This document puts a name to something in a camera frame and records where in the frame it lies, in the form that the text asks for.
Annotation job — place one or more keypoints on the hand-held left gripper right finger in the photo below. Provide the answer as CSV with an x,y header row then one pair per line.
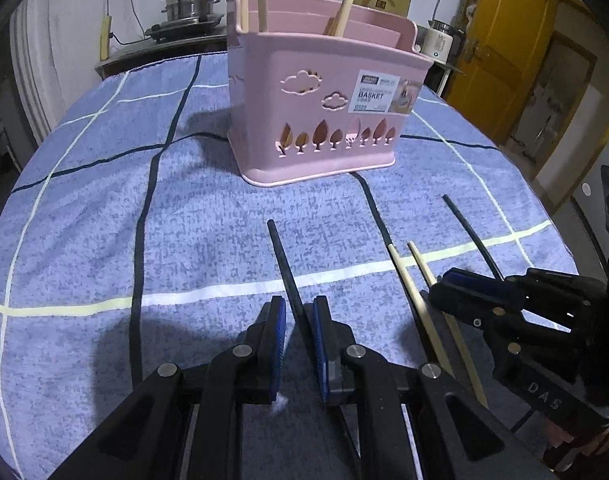
x,y
320,350

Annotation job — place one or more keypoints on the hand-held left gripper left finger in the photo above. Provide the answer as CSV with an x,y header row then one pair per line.
x,y
277,350

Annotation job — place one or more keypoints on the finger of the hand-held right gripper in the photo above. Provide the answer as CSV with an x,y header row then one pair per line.
x,y
559,295
459,278

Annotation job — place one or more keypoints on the black chopstick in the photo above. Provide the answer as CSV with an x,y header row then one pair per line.
x,y
472,235
284,265

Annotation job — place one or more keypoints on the pink plastic utensil basket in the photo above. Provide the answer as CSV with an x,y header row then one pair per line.
x,y
284,110

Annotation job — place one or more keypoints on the grey refrigerator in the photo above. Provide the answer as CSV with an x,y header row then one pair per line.
x,y
587,175

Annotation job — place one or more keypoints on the blue checked blanket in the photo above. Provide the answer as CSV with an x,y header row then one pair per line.
x,y
134,210

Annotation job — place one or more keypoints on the white electric kettle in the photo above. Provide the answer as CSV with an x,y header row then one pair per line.
x,y
437,42

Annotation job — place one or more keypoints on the yellow wooden door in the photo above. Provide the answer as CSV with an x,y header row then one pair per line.
x,y
504,40

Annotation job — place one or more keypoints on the dark side table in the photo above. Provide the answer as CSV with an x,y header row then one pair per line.
x,y
134,57

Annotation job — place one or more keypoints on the gas stove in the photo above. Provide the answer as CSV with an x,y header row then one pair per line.
x,y
184,27

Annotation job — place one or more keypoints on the beige power strip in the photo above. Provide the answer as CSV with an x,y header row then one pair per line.
x,y
106,37

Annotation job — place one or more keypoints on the steel steamer pot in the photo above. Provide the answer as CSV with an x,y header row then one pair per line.
x,y
189,0

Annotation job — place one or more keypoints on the white sliding door frame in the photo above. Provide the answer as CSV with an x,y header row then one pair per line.
x,y
34,70

